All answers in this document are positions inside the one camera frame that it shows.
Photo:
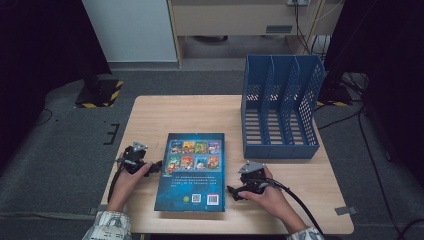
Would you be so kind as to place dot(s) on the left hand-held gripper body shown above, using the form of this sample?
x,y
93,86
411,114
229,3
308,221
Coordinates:
x,y
133,160

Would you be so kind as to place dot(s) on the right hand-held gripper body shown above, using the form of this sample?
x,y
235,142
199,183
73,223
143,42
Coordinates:
x,y
253,180

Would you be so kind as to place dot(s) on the dark blue picture book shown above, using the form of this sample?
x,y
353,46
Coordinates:
x,y
193,180

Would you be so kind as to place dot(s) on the blue file rack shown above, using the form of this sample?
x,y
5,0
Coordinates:
x,y
283,151

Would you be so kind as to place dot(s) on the person's right hand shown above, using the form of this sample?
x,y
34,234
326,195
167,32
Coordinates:
x,y
270,200

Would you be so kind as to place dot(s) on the person's left hand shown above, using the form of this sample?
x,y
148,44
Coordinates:
x,y
123,186

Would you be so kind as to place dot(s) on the gray tape strip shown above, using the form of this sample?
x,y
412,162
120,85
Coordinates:
x,y
345,210
96,210

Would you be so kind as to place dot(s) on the black stand base striped tape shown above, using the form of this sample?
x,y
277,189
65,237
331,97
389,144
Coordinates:
x,y
100,95
333,96

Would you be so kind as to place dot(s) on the white cabinet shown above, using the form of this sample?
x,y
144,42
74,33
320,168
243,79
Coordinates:
x,y
133,30

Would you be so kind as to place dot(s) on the black curtain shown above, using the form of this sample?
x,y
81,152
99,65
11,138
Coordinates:
x,y
33,50
393,66

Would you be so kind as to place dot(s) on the beige wooden desk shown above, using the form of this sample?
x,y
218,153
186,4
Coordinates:
x,y
233,16

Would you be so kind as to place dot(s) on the white power strip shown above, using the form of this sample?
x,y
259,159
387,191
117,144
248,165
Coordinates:
x,y
298,2

